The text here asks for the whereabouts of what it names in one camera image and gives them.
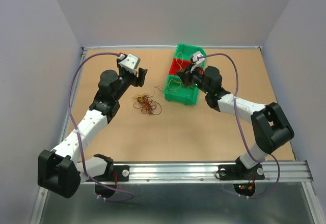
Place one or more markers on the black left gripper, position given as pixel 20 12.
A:
pixel 139 81

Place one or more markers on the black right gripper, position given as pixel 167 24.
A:
pixel 186 75

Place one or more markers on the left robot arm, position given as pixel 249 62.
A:
pixel 62 169

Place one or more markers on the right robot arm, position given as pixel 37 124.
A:
pixel 271 127

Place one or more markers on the red plastic bin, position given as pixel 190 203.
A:
pixel 177 65

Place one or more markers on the near green plastic bin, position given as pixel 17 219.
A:
pixel 174 90

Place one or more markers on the green plastic bin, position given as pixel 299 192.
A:
pixel 174 90
pixel 184 51

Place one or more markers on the far green plastic bin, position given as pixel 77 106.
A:
pixel 184 51

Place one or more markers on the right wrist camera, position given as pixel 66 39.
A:
pixel 197 59

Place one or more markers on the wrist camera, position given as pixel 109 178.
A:
pixel 197 59
pixel 129 62

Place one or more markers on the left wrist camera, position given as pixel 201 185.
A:
pixel 129 62

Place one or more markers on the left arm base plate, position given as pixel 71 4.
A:
pixel 118 173

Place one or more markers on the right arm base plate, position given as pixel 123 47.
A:
pixel 236 172

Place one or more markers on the aluminium mounting rail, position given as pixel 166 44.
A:
pixel 197 172

